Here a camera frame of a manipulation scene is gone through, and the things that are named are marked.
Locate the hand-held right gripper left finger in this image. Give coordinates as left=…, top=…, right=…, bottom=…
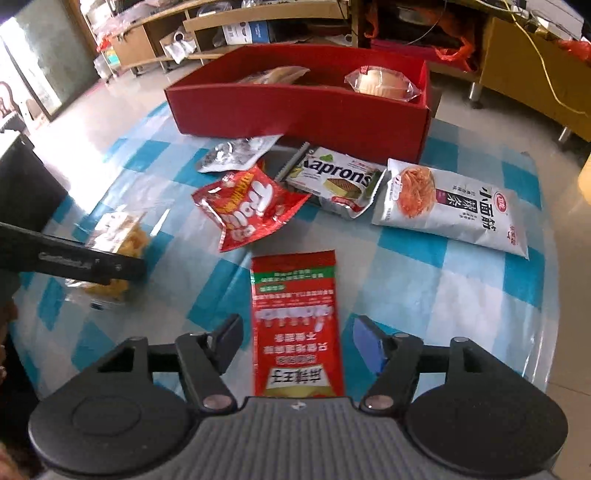
left=95, top=314, right=244, bottom=413

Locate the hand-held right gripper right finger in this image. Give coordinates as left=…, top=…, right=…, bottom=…
left=353, top=315, right=509, bottom=414

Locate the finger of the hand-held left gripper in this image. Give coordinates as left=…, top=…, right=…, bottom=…
left=92, top=251, right=147, bottom=285

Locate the yellow fried snack clear packet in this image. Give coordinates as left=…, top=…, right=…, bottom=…
left=65, top=210, right=151, bottom=308

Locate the long red snack packet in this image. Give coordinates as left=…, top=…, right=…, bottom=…
left=250, top=250, right=346, bottom=398

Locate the red puffed snack packet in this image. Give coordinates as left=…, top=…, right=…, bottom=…
left=191, top=161, right=312, bottom=253

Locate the small silver snack packet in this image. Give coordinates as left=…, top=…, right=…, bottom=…
left=198, top=134, right=284, bottom=174

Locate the white spicy strip packet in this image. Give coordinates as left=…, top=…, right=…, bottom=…
left=372, top=158, right=529, bottom=260

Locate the white wafer packet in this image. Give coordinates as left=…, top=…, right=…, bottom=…
left=274, top=144, right=386, bottom=217

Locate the red cardboard box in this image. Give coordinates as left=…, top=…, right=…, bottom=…
left=165, top=45, right=432, bottom=160

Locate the sliced toast bread packet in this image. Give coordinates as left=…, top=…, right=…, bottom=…
left=235, top=66, right=311, bottom=86

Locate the round cake clear packet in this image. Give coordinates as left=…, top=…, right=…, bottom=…
left=345, top=65, right=422, bottom=101

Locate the dark sofa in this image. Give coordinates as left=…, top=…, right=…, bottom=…
left=0, top=134, right=68, bottom=224

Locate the blue white checked tablecloth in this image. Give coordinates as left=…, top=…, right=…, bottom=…
left=14, top=99, right=561, bottom=407

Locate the white paper bag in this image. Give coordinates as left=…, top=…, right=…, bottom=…
left=159, top=32, right=197, bottom=63

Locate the blue white carton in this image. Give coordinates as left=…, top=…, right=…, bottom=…
left=222, top=21, right=271, bottom=45

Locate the flat magenta box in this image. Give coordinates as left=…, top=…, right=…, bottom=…
left=369, top=39, right=444, bottom=58

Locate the orange plastic bag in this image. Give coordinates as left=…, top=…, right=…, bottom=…
left=365, top=0, right=476, bottom=72

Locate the wooden television stand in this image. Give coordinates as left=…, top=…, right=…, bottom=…
left=83, top=0, right=591, bottom=144

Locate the yellow cable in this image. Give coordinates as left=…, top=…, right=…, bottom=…
left=501, top=0, right=587, bottom=114

